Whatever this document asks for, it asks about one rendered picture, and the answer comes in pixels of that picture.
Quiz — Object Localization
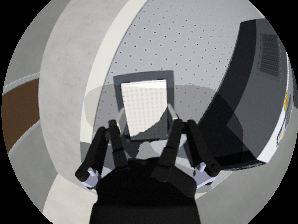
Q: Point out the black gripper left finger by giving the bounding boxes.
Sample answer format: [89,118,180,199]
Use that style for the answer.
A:
[75,108,134,190]

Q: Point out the grey perforated base plate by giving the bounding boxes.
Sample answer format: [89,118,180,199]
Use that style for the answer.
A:
[91,0,263,160]

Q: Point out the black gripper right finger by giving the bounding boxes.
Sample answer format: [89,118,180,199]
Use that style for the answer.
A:
[151,104,221,188]

